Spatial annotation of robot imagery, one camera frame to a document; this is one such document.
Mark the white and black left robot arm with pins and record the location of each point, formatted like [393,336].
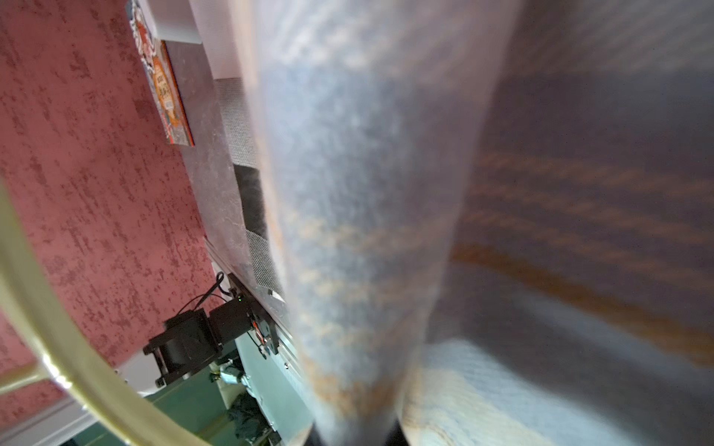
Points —
[193,341]

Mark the colourful illustrated book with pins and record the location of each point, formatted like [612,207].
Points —
[160,76]

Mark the blue plaid fringed scarf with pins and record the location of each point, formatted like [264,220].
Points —
[492,221]

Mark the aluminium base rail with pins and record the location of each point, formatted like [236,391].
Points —
[274,382]

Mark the light cream wooden hanger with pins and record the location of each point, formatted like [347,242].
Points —
[64,355]

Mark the grey black checkered scarf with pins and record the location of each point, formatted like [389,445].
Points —
[244,156]

